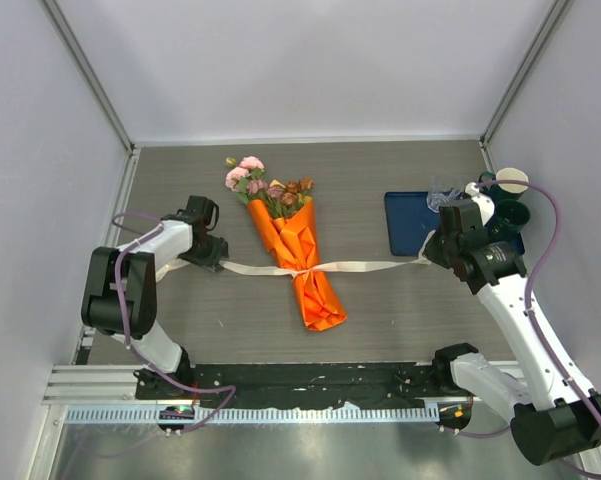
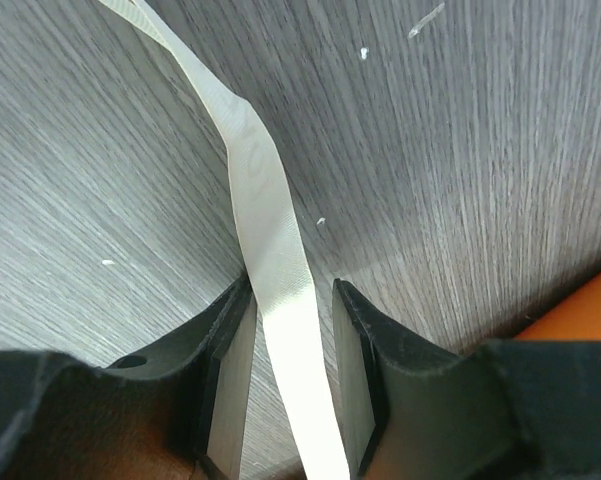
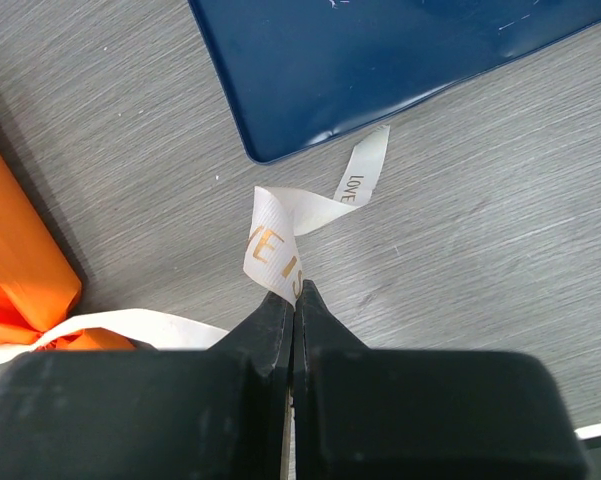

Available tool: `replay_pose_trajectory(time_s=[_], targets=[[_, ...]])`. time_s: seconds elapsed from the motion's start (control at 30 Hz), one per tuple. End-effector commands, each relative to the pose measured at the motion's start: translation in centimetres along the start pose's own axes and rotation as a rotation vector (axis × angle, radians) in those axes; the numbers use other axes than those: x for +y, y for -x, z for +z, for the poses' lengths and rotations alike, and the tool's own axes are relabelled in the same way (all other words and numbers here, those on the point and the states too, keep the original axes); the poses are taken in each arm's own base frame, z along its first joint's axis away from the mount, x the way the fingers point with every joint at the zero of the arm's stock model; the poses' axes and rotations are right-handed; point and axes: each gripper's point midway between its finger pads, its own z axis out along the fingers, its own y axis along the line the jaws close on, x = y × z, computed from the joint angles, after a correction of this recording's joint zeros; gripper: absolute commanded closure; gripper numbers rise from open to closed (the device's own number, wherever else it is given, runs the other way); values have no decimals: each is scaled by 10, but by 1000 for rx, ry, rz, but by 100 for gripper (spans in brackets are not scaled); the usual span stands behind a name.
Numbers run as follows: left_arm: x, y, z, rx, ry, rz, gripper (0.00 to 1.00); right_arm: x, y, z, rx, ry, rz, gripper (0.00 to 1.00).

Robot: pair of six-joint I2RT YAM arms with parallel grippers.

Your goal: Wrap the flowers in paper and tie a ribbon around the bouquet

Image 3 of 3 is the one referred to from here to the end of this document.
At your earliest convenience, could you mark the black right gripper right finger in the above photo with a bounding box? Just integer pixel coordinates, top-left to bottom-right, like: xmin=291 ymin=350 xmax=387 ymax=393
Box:
xmin=293 ymin=281 xmax=588 ymax=479

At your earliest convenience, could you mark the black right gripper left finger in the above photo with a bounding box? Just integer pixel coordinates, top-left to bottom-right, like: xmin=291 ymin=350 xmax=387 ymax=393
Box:
xmin=0 ymin=294 xmax=294 ymax=479

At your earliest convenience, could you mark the cream printed ribbon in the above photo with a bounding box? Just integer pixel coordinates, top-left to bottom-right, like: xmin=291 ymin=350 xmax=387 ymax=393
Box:
xmin=0 ymin=126 xmax=390 ymax=364

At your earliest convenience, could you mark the orange wrapping paper sheet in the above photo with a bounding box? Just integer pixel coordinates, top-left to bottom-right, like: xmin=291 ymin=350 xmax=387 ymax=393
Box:
xmin=0 ymin=155 xmax=134 ymax=351

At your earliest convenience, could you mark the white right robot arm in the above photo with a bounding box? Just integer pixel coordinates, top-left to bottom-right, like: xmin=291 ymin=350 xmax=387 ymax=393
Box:
xmin=0 ymin=282 xmax=601 ymax=479

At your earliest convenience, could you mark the blue plastic tray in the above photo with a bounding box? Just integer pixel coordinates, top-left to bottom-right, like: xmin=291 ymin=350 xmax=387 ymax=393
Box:
xmin=191 ymin=0 xmax=601 ymax=164

